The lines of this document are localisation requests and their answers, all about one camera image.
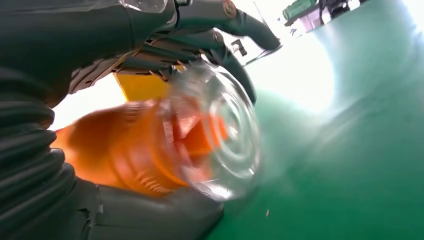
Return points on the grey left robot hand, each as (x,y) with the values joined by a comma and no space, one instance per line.
(66,36)

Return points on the yellow plastic sheet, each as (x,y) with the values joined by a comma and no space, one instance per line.
(142,87)

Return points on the green crate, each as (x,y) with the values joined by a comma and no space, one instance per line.
(298,8)

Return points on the green table mat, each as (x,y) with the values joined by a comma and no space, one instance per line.
(331,182)

